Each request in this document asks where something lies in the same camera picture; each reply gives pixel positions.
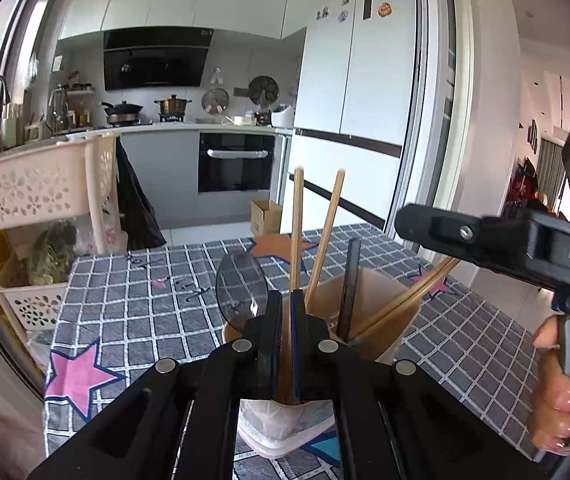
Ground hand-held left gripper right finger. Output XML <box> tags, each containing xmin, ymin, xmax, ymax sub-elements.
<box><xmin>290</xmin><ymin>290</ymin><xmax>550</xmax><ymax>480</ymax></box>

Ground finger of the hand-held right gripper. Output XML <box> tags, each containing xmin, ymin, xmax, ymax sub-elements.
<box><xmin>396</xmin><ymin>204</ymin><xmax>536</xmax><ymax>273</ymax></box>

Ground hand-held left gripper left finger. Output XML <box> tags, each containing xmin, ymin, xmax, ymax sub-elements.
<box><xmin>27</xmin><ymin>290</ymin><xmax>283</xmax><ymax>480</ymax></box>

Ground dark translucent spoon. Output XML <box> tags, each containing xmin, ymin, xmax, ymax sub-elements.
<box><xmin>215</xmin><ymin>252</ymin><xmax>270</xmax><ymax>333</ymax></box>

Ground wooden chopstick blue dotted end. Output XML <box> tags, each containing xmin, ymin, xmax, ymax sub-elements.
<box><xmin>350</xmin><ymin>256</ymin><xmax>458</xmax><ymax>336</ymax></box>

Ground wooden chopstick yellow patterned end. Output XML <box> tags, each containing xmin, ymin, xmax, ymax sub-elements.
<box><xmin>357</xmin><ymin>260</ymin><xmax>462</xmax><ymax>347</ymax></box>

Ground black utensil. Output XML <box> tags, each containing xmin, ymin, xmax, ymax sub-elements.
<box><xmin>337</xmin><ymin>239</ymin><xmax>362</xmax><ymax>348</ymax></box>

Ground beige plastic utensil holder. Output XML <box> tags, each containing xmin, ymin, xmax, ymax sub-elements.
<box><xmin>222</xmin><ymin>267</ymin><xmax>420</xmax><ymax>458</ymax></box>

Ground person's right hand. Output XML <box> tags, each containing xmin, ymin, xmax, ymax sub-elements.
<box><xmin>528</xmin><ymin>316</ymin><xmax>570</xmax><ymax>455</ymax></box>

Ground grey checkered tablecloth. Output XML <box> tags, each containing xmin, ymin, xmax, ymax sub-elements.
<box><xmin>42</xmin><ymin>222</ymin><xmax>546</xmax><ymax>480</ymax></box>

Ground cardboard box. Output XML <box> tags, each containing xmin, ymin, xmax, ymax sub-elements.
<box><xmin>250</xmin><ymin>200</ymin><xmax>283</xmax><ymax>237</ymax></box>

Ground white refrigerator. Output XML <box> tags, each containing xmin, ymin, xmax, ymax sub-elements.
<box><xmin>277</xmin><ymin>0</ymin><xmax>418</xmax><ymax>226</ymax></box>

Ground black built-in oven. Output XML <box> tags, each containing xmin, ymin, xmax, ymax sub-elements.
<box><xmin>197</xmin><ymin>131</ymin><xmax>276</xmax><ymax>193</ymax></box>

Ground black plastic bag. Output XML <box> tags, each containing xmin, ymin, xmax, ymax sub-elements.
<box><xmin>116</xmin><ymin>135</ymin><xmax>167</xmax><ymax>250</ymax></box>

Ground white rice cooker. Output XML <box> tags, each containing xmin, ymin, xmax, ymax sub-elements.
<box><xmin>271</xmin><ymin>105</ymin><xmax>296</xmax><ymax>128</ymax></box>

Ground white kitchen counter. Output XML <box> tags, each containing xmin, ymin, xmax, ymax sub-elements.
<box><xmin>65</xmin><ymin>122</ymin><xmax>296</xmax><ymax>141</ymax></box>

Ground bag of green vegetables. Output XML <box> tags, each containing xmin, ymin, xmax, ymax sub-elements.
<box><xmin>27</xmin><ymin>220</ymin><xmax>78</xmax><ymax>286</ymax></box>

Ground golden cooking pot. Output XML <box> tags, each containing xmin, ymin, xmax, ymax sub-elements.
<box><xmin>155</xmin><ymin>95</ymin><xmax>192</xmax><ymax>117</ymax></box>

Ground black wok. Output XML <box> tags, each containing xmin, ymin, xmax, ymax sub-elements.
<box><xmin>101</xmin><ymin>101</ymin><xmax>144</xmax><ymax>125</ymax></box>

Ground beige plastic storage cart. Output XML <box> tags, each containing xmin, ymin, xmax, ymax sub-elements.
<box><xmin>0</xmin><ymin>132</ymin><xmax>128</xmax><ymax>333</ymax></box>

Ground black range hood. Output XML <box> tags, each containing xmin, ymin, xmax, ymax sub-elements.
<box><xmin>102</xmin><ymin>26</ymin><xmax>214</xmax><ymax>92</ymax></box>

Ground glass kettle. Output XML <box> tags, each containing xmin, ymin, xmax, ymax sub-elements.
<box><xmin>47</xmin><ymin>89</ymin><xmax>73</xmax><ymax>133</ymax></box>

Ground white upper kitchen cabinets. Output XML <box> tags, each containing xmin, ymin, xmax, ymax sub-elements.
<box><xmin>57</xmin><ymin>0</ymin><xmax>316</xmax><ymax>41</ymax></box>

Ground round wall-hung rack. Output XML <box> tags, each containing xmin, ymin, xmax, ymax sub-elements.
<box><xmin>201</xmin><ymin>87</ymin><xmax>230</xmax><ymax>115</ymax></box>
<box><xmin>248</xmin><ymin>75</ymin><xmax>280</xmax><ymax>106</ymax></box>

